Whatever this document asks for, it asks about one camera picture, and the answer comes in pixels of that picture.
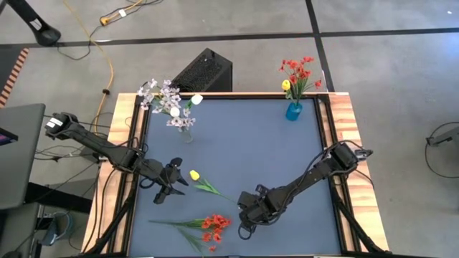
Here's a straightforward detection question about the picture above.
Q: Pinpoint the black ring stand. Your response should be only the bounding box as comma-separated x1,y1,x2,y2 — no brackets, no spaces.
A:
425,121,459,171

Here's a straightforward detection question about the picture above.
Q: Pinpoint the wooden table board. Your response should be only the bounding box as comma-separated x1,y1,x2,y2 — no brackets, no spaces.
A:
81,92,391,254

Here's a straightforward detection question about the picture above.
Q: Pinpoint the black mesh computer tower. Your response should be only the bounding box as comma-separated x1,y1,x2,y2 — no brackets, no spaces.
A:
171,47,234,93

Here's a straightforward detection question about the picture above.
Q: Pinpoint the black stand leg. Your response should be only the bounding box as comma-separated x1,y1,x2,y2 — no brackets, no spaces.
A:
6,0,62,47

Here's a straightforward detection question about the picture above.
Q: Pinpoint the black mat orange striped edge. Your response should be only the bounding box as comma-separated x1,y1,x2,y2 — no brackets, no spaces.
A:
0,46,31,108

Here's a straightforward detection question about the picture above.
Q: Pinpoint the clear cut glass vase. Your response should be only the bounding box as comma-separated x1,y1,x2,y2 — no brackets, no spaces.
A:
180,127,195,145

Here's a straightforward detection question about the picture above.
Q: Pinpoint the blue cut glass vase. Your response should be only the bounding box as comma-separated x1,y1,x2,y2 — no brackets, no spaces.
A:
285,102,304,123

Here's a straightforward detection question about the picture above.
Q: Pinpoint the grey blue table mat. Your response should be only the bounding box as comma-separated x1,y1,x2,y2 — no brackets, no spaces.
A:
128,97,342,257

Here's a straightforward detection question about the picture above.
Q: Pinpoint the lilac white flower bunch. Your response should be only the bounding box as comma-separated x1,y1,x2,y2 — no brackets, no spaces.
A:
138,77,197,132

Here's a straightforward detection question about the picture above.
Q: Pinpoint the grey desk surface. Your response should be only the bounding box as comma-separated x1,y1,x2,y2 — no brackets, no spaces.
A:
0,102,47,211

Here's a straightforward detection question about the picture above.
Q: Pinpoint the orange red flower bunch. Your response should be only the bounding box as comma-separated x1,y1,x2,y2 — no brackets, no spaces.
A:
278,56,323,107
148,214,234,258

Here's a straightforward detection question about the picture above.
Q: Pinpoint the dark monitor corner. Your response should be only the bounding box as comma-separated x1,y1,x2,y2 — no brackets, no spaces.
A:
0,127,19,146

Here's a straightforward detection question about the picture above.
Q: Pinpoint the yellow tulip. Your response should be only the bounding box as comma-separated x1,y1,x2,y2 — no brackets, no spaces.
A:
281,79,293,105
189,169,240,205

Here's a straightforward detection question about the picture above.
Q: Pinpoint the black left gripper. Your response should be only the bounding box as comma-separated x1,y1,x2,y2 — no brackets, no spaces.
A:
137,157,190,206

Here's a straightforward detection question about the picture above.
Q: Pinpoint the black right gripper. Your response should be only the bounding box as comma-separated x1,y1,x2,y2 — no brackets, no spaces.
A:
237,183,286,231

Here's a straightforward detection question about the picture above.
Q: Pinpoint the black floor cable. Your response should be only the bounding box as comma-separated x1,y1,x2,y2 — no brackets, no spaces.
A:
56,21,108,61

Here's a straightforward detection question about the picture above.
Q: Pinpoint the yellow extension cable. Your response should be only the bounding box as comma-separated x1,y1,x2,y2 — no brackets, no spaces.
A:
62,0,144,126

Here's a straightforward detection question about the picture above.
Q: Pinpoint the black aluminium table frame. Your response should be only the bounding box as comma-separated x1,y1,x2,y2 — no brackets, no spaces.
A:
82,92,392,258

